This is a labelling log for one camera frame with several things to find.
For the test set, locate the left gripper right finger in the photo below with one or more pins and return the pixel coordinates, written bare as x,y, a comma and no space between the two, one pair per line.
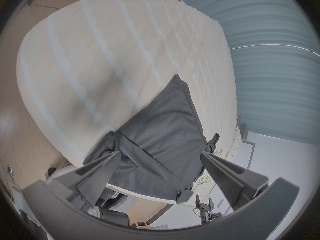
230,184

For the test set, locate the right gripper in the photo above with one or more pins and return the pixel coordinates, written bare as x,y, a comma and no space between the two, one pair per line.
205,207

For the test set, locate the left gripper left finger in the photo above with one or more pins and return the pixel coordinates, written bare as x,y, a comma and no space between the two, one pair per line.
92,186

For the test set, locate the black T-shirt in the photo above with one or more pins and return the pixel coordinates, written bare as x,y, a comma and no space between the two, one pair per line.
160,134

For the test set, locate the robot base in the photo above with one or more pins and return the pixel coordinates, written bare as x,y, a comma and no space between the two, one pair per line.
115,196

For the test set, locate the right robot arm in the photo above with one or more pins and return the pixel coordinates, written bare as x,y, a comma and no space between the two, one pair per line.
207,217

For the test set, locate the bed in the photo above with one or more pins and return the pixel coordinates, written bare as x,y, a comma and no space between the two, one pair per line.
100,59

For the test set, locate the white printed pillow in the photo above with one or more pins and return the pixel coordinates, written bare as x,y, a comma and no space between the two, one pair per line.
237,144

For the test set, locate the grey bedside table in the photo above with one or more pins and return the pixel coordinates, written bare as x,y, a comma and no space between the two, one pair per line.
242,129

